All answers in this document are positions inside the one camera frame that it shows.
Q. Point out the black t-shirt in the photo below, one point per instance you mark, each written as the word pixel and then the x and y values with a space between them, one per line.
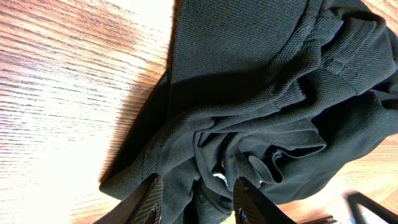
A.
pixel 283 93

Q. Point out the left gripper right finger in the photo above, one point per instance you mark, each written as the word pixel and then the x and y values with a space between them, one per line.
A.
pixel 252 206

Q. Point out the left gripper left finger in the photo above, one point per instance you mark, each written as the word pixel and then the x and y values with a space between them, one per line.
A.
pixel 142 206

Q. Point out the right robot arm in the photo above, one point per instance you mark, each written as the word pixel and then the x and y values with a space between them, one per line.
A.
pixel 358 198

